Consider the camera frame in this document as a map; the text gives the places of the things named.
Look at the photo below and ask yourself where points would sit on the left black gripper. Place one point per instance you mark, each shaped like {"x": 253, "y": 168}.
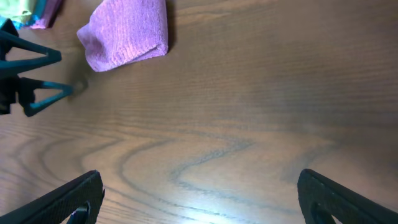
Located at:
{"x": 6, "y": 90}

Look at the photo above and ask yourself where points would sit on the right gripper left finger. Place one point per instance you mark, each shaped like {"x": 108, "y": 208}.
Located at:
{"x": 78, "y": 201}

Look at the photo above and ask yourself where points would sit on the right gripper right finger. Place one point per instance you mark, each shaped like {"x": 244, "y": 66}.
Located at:
{"x": 323, "y": 200}

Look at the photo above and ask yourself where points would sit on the purple microfiber cloth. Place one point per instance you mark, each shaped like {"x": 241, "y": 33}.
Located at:
{"x": 120, "y": 32}

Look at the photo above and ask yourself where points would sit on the folded green cloth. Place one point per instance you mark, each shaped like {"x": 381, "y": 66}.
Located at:
{"x": 18, "y": 10}

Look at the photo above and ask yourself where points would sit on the folded blue cloth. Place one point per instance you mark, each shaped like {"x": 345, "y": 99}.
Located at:
{"x": 17, "y": 25}

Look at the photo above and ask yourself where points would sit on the folded purple cloth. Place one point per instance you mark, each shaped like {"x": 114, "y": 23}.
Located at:
{"x": 44, "y": 13}

